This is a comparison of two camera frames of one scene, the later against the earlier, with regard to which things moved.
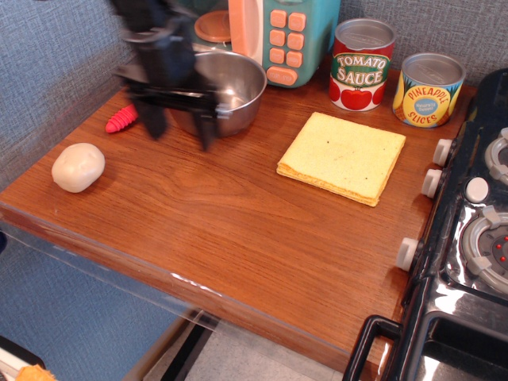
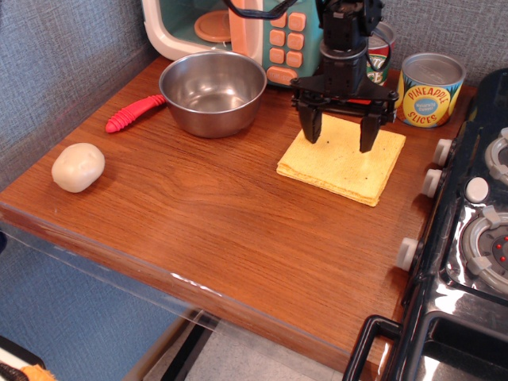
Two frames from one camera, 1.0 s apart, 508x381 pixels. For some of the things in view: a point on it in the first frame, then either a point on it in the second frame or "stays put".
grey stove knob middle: (430, 182) stays put
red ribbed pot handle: (123, 118) stays put
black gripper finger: (154, 116) to (311, 119)
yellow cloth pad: (351, 162) stays put
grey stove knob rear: (442, 152) stays put
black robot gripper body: (166, 76) to (344, 86)
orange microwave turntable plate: (214, 25) stays put
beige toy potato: (78, 166) stays put
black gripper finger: (207, 127) to (370, 127)
